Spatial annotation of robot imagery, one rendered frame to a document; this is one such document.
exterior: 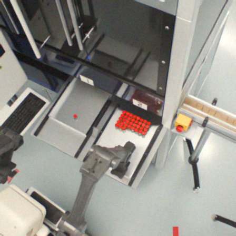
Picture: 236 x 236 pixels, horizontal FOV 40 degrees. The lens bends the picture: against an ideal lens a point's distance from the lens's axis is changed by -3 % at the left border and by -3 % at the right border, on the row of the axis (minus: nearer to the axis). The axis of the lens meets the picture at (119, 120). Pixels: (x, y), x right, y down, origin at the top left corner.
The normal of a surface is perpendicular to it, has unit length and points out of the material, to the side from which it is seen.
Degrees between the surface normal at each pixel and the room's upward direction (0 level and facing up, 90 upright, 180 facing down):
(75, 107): 0
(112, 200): 0
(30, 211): 42
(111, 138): 0
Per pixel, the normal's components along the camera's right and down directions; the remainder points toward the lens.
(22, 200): 0.33, -0.82
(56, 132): -0.06, -0.41
